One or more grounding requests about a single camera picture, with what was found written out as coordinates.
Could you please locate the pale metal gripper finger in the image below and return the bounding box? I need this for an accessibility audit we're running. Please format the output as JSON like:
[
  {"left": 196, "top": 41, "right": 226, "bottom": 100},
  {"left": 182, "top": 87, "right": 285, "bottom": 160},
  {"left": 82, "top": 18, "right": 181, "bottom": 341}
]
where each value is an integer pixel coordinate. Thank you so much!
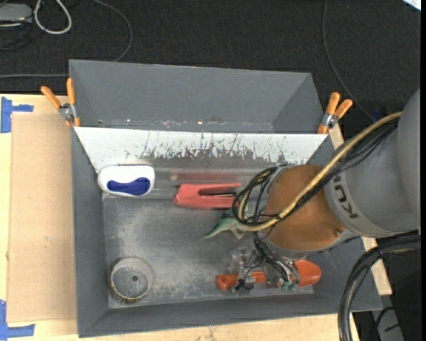
[
  {"left": 228, "top": 247, "right": 257, "bottom": 274},
  {"left": 234, "top": 271, "right": 258, "bottom": 292}
]

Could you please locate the orange plastic spatula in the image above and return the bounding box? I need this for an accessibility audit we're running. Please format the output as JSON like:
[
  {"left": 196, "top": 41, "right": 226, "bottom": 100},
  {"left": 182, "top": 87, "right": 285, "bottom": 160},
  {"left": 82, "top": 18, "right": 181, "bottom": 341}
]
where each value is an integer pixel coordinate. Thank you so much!
[{"left": 215, "top": 259, "right": 322, "bottom": 292}]

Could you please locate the green toy dinosaur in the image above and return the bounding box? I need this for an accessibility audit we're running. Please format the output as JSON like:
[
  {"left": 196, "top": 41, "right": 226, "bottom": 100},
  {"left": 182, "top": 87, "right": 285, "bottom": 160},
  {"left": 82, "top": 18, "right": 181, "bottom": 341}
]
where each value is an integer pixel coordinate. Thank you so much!
[{"left": 200, "top": 207, "right": 250, "bottom": 242}]

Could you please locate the red U-shaped plastic tool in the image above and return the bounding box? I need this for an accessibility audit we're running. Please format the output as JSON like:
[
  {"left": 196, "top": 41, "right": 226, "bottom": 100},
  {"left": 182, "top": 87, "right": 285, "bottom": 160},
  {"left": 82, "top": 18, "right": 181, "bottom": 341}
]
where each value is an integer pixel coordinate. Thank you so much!
[{"left": 173, "top": 182, "right": 243, "bottom": 211}]

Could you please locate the grey metal bin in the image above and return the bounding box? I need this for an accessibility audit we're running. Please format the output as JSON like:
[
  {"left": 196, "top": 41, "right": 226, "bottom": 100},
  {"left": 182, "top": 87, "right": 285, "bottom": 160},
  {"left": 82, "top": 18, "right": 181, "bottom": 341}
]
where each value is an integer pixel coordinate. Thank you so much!
[{"left": 68, "top": 58, "right": 383, "bottom": 339}]

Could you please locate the white and blue oval brush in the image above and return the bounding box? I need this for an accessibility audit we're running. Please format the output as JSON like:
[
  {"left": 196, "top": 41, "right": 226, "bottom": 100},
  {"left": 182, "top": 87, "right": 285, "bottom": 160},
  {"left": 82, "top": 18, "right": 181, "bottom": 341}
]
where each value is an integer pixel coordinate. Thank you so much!
[{"left": 97, "top": 163, "right": 156, "bottom": 199}]

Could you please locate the brown cardboard board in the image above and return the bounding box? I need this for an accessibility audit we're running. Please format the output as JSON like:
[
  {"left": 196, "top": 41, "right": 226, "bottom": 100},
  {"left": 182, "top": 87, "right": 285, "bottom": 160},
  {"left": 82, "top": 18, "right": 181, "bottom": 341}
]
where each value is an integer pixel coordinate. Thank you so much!
[{"left": 6, "top": 112, "right": 79, "bottom": 323}]

